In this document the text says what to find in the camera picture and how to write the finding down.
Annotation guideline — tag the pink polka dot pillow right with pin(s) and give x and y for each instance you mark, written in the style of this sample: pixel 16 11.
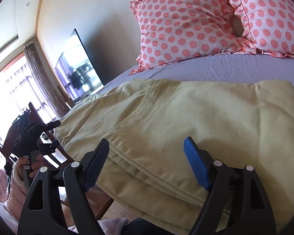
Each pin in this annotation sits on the pink polka dot pillow right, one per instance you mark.
pixel 268 26

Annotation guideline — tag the pink polka dot pillow left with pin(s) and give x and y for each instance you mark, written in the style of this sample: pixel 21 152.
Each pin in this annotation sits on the pink polka dot pillow left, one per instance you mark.
pixel 178 30

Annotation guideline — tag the khaki pants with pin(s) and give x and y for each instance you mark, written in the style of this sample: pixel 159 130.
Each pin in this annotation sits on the khaki pants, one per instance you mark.
pixel 146 123

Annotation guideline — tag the dark wooden chair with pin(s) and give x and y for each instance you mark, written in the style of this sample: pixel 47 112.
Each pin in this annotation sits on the dark wooden chair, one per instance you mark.
pixel 98 199

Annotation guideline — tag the pink polka dot pillow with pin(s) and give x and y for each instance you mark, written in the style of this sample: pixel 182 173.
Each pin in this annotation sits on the pink polka dot pillow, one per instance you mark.
pixel 178 30
pixel 268 26

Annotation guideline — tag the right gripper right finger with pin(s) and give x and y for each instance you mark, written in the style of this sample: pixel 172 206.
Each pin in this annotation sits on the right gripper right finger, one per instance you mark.
pixel 237 202

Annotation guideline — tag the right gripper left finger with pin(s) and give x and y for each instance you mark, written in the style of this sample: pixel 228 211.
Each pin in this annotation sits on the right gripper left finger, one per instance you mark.
pixel 56 202

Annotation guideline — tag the black flat screen television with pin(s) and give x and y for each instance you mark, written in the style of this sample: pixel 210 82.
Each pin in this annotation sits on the black flat screen television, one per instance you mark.
pixel 75 70

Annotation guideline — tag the brown window curtain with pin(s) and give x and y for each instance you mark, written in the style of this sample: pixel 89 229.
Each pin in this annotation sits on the brown window curtain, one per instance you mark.
pixel 54 98

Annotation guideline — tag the lavender bed sheet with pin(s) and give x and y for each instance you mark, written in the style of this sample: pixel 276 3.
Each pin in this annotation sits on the lavender bed sheet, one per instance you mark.
pixel 232 68

